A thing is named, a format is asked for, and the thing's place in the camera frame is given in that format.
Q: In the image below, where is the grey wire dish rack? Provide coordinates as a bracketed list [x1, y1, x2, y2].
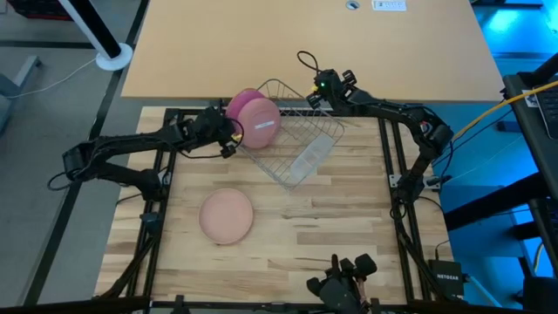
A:
[235, 78, 346, 193]

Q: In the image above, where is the white floor cable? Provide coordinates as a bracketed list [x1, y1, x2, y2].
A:
[3, 58, 98, 100]

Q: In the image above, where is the peach pink plastic plate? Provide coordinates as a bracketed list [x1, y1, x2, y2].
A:
[198, 188, 255, 246]
[237, 97, 282, 150]

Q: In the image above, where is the black network switch box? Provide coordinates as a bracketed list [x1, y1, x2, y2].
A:
[427, 259, 466, 298]

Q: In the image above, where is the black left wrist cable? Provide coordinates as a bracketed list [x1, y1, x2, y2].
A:
[177, 116, 246, 160]

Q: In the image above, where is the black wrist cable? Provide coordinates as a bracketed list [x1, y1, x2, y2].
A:
[177, 116, 246, 160]
[296, 50, 323, 74]

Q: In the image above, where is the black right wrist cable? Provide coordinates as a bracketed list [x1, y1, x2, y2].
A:
[296, 50, 323, 74]

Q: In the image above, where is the small black adapter box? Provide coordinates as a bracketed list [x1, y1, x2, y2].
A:
[139, 212, 162, 235]

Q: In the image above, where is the black jointed device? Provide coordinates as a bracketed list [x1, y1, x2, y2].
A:
[306, 253, 378, 314]

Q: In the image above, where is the white desk outlet plate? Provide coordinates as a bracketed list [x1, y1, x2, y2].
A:
[371, 0, 407, 12]

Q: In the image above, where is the yellow cable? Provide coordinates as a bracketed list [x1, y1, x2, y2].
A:
[429, 79, 558, 157]

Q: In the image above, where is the grey furniture leg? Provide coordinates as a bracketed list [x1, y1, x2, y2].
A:
[0, 55, 44, 134]

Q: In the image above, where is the black equipment cart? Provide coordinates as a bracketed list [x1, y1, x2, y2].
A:
[500, 51, 558, 280]

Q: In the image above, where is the clear plastic plate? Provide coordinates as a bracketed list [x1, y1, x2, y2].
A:
[289, 133, 337, 187]

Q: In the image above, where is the black crossbar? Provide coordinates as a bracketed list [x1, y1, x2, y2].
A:
[0, 295, 558, 314]

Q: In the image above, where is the black white pole stand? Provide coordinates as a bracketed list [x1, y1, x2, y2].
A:
[57, 0, 134, 72]

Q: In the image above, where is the black aluminium table frame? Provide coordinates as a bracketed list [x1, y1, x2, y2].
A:
[91, 107, 441, 314]

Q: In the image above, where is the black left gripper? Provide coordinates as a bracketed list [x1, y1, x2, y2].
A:
[192, 106, 243, 147]

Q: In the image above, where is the dark crate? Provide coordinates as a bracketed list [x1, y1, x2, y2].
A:
[6, 0, 74, 22]

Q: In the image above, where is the light wooden desk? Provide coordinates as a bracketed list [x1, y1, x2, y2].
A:
[120, 0, 506, 104]

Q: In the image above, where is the magenta plastic plate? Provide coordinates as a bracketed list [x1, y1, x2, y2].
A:
[225, 87, 266, 130]

